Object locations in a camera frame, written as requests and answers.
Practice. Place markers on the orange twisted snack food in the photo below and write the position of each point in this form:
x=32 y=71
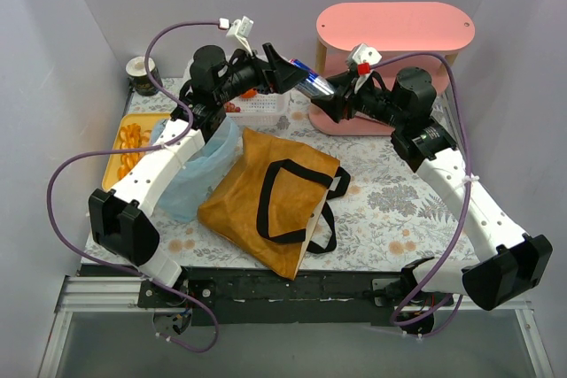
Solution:
x=131 y=136

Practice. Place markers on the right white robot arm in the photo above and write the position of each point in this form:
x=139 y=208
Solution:
x=509 y=260

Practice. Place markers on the blue plastic grocery bag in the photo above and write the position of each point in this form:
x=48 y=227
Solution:
x=201 y=174

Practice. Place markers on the small orange toy pumpkin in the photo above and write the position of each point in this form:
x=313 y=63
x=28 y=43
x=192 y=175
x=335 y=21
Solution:
x=250 y=93

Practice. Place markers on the red grape bunch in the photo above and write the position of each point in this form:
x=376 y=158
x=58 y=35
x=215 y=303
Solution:
x=231 y=108

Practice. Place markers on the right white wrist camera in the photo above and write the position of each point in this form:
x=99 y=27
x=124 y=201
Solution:
x=361 y=58

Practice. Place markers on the pink three-tier shelf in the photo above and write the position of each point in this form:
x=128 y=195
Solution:
x=393 y=28

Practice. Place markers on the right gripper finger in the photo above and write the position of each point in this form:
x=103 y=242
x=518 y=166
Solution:
x=343 y=82
x=334 y=107

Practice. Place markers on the floral table mat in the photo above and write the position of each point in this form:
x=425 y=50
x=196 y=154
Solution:
x=387 y=219

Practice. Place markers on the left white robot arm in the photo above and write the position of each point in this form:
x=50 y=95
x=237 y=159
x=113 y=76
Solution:
x=120 y=217

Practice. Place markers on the aluminium rail frame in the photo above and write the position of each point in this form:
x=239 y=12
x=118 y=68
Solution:
x=124 y=294

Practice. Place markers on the white plastic basket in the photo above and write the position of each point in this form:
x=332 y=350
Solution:
x=261 y=110

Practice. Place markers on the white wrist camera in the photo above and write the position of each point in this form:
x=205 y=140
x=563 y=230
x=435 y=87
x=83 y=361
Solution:
x=361 y=58
x=238 y=31

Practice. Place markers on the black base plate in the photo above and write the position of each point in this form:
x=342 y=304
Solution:
x=259 y=296

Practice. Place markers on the yellow plastic tray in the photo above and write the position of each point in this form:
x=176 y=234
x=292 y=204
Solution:
x=147 y=121

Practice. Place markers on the silver blue drink can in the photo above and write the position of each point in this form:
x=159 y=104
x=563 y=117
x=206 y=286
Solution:
x=314 y=87

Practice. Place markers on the dark tape roll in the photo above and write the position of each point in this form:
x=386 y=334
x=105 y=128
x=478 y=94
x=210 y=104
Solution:
x=138 y=77

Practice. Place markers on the yellow canvas tote bag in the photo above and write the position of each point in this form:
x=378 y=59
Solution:
x=271 y=199

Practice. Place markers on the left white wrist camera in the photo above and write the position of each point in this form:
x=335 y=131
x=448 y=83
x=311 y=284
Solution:
x=238 y=31

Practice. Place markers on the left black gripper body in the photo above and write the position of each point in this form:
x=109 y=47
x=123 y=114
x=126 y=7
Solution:
x=266 y=73

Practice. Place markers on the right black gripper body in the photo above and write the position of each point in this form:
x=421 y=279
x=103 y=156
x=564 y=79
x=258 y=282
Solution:
x=346 y=97

